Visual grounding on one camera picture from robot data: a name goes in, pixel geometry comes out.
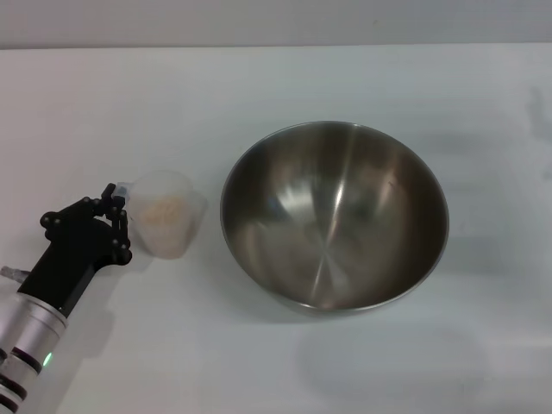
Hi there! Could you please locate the stainless steel mixing bowl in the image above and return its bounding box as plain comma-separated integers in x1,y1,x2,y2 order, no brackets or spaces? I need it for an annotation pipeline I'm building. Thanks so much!
219,120,450,318

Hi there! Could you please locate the white uncooked rice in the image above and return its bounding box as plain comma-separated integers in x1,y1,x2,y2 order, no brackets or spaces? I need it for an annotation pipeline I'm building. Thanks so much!
136,195,191,256

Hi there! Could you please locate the clear cable connector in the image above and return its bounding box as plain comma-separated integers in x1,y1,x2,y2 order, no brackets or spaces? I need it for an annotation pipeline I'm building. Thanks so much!
0,266,31,285

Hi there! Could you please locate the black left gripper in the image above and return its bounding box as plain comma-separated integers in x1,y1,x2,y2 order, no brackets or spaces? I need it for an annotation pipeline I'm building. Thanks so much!
18,183,134,317

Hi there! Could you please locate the clear plastic measuring cup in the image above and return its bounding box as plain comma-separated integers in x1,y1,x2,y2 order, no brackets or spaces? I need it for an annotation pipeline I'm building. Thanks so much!
114,169,209,260

